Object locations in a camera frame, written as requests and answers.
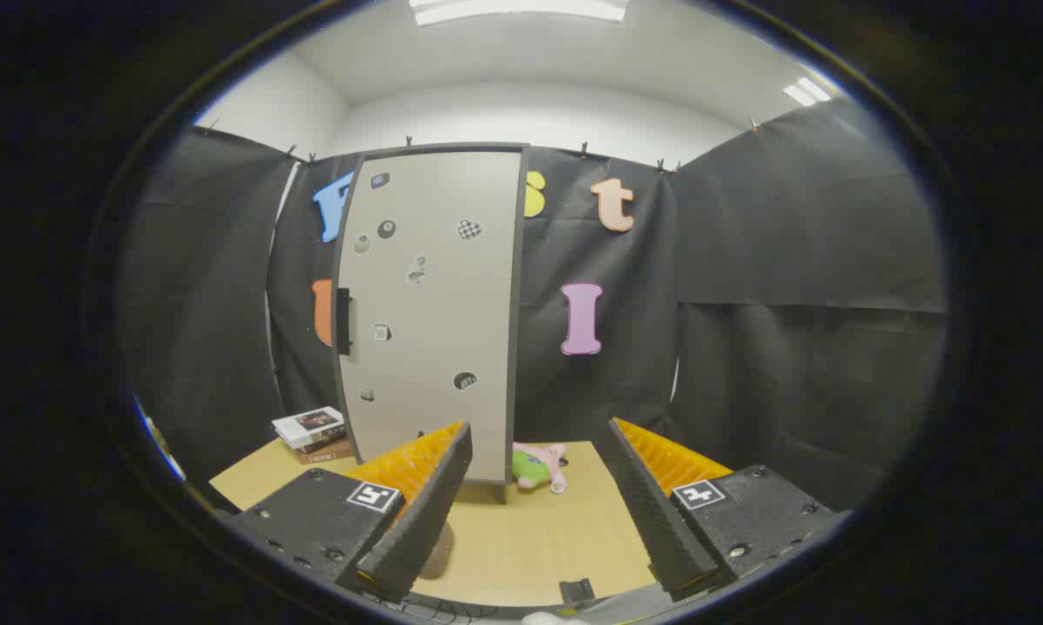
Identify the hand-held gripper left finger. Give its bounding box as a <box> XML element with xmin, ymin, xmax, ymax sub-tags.
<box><xmin>213</xmin><ymin>421</ymin><xmax>475</xmax><ymax>604</ymax></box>

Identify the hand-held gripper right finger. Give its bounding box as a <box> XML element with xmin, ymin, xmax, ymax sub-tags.
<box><xmin>593</xmin><ymin>417</ymin><xmax>852</xmax><ymax>602</ymax></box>

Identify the grey shoe cabinet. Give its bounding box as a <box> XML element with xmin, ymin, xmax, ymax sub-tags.
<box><xmin>331</xmin><ymin>141</ymin><xmax>531</xmax><ymax>504</ymax></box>

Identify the brown book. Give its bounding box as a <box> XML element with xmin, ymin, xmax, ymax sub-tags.
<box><xmin>296</xmin><ymin>438</ymin><xmax>355</xmax><ymax>465</ymax></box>

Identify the pink green plush toy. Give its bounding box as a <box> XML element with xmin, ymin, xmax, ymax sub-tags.
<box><xmin>511</xmin><ymin>442</ymin><xmax>568</xmax><ymax>494</ymax></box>

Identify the black backdrop cloth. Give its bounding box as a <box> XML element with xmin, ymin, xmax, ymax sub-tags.
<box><xmin>118</xmin><ymin>97</ymin><xmax>952</xmax><ymax>513</ymax></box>

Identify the small ceiling light panel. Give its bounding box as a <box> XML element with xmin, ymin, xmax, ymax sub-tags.
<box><xmin>782</xmin><ymin>76</ymin><xmax>832</xmax><ymax>107</ymax></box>

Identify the long ceiling light panel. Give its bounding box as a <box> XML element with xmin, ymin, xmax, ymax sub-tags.
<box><xmin>410</xmin><ymin>0</ymin><xmax>631</xmax><ymax>25</ymax></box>

